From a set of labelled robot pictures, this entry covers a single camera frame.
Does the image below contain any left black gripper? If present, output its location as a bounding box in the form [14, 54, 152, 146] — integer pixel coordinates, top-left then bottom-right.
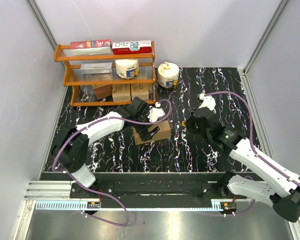
[134, 107, 160, 142]

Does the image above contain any brown cardboard express box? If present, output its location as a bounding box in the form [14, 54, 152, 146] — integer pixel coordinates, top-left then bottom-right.
[132, 120, 171, 145]

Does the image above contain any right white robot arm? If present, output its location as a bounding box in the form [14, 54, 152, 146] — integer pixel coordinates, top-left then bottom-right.
[185, 107, 300, 223]

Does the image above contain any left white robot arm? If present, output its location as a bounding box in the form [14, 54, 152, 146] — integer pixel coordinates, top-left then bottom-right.
[51, 97, 166, 198]

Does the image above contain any right small cardboard box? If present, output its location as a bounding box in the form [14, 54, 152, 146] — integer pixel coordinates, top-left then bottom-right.
[130, 83, 149, 101]

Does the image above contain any small cardboard box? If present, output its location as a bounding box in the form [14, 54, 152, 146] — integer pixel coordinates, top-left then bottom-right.
[112, 84, 131, 102]
[130, 83, 149, 101]

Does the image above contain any middle small cardboard box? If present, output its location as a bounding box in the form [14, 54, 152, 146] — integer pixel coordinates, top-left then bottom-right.
[112, 84, 131, 102]

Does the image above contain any dark brown small box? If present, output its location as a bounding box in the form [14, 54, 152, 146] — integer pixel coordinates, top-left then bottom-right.
[92, 84, 113, 100]

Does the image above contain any red white toothpaste box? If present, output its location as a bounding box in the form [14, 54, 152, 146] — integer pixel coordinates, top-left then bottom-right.
[112, 40, 152, 55]

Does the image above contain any red silver toothpaste box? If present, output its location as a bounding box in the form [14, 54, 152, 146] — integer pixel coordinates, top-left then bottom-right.
[69, 39, 112, 56]

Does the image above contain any toilet paper roll on table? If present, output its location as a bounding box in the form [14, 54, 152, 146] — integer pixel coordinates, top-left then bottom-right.
[157, 62, 179, 89]

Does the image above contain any toilet paper roll on shelf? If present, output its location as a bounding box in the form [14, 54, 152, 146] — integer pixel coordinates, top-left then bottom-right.
[115, 59, 139, 80]

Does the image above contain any orange wooden shelf rack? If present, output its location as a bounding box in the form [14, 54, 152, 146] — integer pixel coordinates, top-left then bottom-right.
[53, 40, 157, 107]

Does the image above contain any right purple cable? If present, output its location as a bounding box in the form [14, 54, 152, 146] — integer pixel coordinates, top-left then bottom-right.
[204, 91, 300, 218]

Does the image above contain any purple cable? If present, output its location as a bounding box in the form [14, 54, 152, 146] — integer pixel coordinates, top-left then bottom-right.
[51, 98, 173, 227]
[204, 91, 300, 218]

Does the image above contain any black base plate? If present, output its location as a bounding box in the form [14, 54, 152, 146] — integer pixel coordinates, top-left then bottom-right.
[69, 171, 248, 210]

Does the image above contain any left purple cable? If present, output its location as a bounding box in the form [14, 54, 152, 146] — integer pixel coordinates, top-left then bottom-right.
[51, 98, 173, 227]

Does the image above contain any aluminium frame rail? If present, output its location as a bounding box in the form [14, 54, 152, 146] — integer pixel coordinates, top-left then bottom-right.
[24, 181, 297, 202]

